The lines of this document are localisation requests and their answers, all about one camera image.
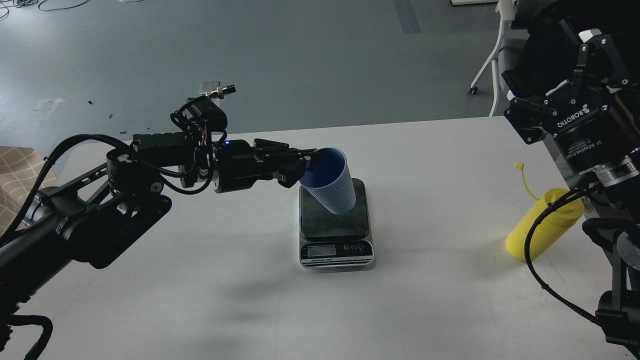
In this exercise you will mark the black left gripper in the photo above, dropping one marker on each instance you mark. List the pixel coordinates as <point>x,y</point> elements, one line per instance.
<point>239,165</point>

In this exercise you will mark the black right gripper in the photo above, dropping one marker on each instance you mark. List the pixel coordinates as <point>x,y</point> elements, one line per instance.
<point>587,124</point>

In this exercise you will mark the blue ribbed plastic cup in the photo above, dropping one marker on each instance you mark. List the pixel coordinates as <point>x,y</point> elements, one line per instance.
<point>329,181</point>

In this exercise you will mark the yellow squeeze seasoning bottle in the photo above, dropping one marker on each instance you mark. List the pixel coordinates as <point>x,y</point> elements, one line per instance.
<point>552,227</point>

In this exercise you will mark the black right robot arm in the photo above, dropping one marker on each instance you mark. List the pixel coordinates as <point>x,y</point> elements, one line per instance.
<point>618,309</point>

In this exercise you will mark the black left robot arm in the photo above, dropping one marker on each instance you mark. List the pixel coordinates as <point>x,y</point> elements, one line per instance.
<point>97,216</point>

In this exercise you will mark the black digital kitchen scale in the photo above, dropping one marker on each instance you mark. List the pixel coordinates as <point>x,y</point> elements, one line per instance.
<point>335,243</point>

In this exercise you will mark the person in black shirt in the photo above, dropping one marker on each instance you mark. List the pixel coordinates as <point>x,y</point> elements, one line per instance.
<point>550,54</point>

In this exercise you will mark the white office chair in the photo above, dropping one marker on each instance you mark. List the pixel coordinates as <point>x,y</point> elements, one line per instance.
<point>510,40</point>

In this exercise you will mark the grey floor plate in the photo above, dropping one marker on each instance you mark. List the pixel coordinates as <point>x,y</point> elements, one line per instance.
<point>209,86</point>

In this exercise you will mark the beige checkered cloth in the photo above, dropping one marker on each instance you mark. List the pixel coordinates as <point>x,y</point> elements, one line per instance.
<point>19,168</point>

